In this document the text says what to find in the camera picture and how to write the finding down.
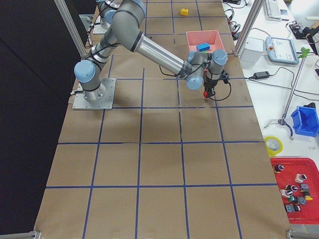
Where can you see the yellow tape roll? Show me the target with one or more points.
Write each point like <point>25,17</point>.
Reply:
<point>273,145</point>

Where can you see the yellow block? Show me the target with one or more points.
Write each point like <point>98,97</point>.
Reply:
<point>184,12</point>

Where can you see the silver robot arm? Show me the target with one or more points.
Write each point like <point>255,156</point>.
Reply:
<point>124,19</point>
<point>107,9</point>

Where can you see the pink plastic box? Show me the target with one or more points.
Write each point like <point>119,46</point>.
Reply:
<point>211,37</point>

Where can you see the blue block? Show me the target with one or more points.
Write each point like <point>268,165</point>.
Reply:
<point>203,47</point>

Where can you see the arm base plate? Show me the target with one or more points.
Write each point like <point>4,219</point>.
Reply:
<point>100,29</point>
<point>100,99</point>

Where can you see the teach pendant tablet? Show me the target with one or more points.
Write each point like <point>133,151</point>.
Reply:
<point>281,50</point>

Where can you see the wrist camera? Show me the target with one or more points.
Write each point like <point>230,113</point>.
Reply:
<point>225,77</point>

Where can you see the black power adapter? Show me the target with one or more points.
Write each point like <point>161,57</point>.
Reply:
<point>261,75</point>

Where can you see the aluminium frame post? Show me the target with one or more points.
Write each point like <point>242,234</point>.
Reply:
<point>252,15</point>

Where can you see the red block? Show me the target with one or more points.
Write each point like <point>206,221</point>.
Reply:
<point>205,94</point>

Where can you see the blue storage bin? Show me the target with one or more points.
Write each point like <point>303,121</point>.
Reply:
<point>305,121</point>

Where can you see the white square device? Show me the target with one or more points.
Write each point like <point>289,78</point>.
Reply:
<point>253,50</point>

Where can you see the red parts tray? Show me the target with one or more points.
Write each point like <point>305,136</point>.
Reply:
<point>298,182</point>

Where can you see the grabber reach tool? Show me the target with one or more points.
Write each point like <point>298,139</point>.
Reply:
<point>282,120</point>

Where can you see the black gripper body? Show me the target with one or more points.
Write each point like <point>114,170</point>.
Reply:
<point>210,84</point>

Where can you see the white keyboard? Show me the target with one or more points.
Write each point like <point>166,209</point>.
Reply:
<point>272,10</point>

